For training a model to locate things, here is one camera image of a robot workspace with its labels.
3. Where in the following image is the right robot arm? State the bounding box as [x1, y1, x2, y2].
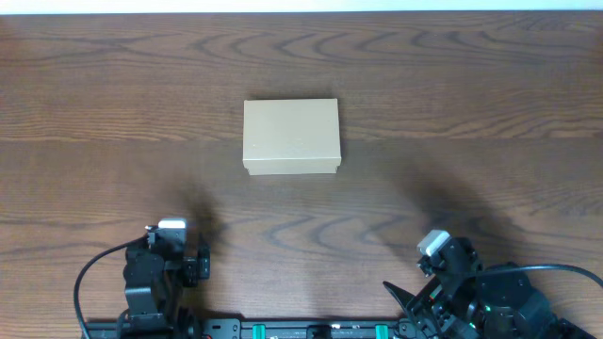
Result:
[383, 231, 602, 339]

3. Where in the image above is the cardboard box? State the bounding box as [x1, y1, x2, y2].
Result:
[242, 99, 342, 176]

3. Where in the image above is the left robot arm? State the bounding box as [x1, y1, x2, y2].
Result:
[116, 234, 210, 339]

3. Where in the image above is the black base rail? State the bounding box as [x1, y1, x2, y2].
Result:
[87, 318, 422, 339]

